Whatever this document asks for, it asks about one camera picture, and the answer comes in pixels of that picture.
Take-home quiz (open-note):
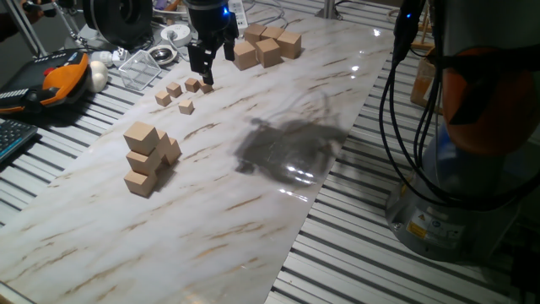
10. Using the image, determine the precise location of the orange black teach pendant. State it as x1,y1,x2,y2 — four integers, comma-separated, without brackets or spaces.
0,48,92,115

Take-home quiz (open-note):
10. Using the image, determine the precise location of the white egg shaped object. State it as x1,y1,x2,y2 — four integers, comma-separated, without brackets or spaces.
86,60,110,94

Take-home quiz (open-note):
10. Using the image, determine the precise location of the aluminium frame profile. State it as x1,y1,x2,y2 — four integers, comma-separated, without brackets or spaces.
3,0,47,58

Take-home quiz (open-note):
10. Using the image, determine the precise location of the black round spool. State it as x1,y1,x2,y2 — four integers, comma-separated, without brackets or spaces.
82,0,154,50

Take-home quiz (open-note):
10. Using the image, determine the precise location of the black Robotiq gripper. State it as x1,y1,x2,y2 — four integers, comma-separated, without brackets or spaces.
184,0,240,85

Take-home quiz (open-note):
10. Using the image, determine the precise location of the wooden rack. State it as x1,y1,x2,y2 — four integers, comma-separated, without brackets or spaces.
411,8,435,52

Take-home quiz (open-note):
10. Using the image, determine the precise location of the black computer keyboard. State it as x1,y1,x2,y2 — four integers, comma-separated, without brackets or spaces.
0,119,39,164

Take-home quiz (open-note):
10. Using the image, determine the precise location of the marble pattern mat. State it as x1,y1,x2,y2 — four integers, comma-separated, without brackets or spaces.
0,16,396,304

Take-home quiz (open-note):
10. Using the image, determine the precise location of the white round power socket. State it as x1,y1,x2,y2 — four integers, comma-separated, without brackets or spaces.
159,24,193,48

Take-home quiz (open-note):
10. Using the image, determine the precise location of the white power strip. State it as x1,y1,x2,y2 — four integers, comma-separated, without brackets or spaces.
229,0,249,30

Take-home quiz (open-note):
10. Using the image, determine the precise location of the orange cardboard box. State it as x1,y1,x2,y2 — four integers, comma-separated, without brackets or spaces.
409,57,440,109

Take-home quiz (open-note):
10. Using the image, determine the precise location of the medium wooden cube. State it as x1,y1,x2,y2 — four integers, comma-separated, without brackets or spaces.
123,169,159,198
125,149,162,176
154,129,172,160
122,121,160,156
162,137,183,166

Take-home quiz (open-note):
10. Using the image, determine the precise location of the aluminium upright post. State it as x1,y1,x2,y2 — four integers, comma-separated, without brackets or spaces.
315,0,343,20

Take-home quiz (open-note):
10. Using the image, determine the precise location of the round metal bowl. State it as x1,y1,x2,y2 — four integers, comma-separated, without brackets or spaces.
147,44,178,65

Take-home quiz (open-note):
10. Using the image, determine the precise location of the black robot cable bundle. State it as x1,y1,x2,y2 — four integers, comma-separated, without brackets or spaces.
378,0,465,212

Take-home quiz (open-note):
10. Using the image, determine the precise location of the white plug adapter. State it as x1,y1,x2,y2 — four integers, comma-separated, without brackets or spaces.
90,46,130,68

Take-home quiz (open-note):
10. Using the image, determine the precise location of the large wooden cube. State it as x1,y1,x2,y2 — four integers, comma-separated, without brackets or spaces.
243,23,267,46
260,25,286,42
232,40,259,72
255,37,283,69
276,30,303,60

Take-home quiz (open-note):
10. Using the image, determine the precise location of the clear plastic box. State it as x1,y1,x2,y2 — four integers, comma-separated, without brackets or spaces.
117,49,163,92

